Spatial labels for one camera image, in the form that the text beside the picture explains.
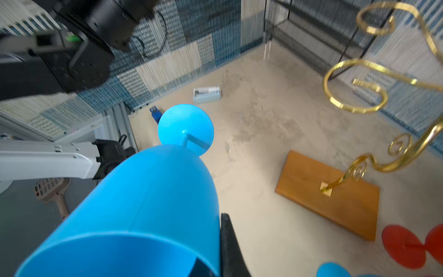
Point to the red wine glass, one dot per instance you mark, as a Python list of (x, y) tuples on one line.
[(406, 248)]

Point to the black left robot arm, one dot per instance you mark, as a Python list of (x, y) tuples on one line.
[(70, 60)]

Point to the wooden rack base board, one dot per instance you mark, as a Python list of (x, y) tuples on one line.
[(351, 205)]

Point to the light blue stapler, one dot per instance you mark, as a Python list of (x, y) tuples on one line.
[(206, 94)]

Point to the blue wine glass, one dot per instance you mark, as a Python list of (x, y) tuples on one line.
[(155, 215), (332, 270)]

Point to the black mesh wall shelf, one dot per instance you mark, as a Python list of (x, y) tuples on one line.
[(320, 33)]

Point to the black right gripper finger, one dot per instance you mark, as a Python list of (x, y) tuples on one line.
[(232, 262)]

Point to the beige perforated scoop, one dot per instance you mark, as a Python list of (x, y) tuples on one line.
[(53, 190)]

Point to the blue wine glass front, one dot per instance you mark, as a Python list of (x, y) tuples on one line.
[(332, 270)]

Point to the blue black stapler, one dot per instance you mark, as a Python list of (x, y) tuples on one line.
[(156, 114)]

